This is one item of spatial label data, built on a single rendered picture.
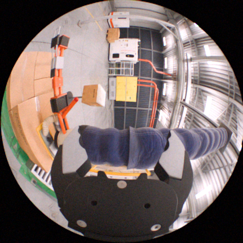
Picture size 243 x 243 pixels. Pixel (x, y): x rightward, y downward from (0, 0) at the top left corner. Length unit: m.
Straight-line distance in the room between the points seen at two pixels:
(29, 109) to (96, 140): 0.54
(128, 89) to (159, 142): 7.32
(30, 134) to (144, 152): 0.73
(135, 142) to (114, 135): 0.09
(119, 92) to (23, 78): 7.33
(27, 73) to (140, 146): 1.24
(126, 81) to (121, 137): 7.24
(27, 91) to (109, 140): 1.03
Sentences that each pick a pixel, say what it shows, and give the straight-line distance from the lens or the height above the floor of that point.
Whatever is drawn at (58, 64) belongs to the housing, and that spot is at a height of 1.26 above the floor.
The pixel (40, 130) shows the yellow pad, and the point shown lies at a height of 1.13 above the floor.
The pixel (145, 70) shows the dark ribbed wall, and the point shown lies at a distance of 11.10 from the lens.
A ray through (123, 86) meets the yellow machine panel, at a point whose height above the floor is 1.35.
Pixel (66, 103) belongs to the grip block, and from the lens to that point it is 0.50.
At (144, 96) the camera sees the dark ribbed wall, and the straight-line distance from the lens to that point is 11.23.
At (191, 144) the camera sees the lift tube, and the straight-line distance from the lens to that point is 0.51.
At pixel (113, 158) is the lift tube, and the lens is 0.39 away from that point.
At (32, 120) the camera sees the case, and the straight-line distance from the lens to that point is 0.71.
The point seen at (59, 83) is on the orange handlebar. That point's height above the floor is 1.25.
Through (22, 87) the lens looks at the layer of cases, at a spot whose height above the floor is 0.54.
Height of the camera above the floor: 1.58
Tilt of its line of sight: 2 degrees down
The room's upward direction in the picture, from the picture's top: 93 degrees clockwise
